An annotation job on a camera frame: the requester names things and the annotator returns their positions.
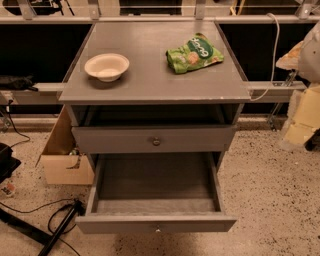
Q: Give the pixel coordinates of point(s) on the green rice chip bag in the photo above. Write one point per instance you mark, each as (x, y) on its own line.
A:
(196, 54)

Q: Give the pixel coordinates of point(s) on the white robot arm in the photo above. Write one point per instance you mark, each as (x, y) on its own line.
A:
(304, 107)

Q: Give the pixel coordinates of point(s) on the grey drawer cabinet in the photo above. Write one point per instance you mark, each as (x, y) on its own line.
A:
(150, 108)

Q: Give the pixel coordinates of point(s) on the grey middle drawer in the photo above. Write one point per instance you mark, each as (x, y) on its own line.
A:
(147, 139)

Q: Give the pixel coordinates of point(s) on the grey open bottom drawer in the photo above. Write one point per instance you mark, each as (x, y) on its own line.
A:
(155, 193)

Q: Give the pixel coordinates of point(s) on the black bag on left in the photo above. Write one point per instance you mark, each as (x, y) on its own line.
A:
(8, 82)

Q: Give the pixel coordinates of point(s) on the white paper bowl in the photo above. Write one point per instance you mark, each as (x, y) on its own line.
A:
(107, 67)

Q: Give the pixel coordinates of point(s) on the cardboard box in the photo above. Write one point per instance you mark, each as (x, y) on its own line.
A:
(63, 162)

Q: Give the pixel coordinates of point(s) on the black case on floor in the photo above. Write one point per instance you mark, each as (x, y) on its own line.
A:
(8, 164)

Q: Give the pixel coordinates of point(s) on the black tripod stand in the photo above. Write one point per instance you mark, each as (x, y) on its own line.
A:
(50, 238)

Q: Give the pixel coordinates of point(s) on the metal railing frame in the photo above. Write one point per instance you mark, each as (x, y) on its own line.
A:
(54, 50)

